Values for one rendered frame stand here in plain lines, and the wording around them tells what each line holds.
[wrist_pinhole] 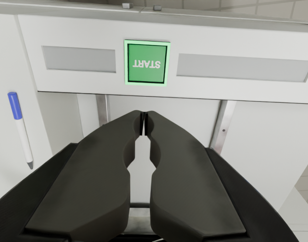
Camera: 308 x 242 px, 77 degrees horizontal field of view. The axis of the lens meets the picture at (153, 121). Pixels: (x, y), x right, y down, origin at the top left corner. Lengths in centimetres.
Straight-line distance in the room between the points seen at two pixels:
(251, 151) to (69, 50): 48
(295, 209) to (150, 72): 84
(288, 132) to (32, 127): 55
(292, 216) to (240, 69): 74
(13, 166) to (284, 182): 68
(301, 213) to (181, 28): 86
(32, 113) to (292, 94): 37
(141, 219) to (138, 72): 47
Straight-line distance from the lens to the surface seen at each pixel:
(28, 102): 32
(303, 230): 93
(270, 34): 29
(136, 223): 65
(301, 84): 34
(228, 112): 45
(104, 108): 42
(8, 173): 44
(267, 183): 70
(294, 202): 101
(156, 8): 59
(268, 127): 55
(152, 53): 25
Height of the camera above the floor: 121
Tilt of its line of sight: 59 degrees down
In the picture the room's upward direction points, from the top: 178 degrees clockwise
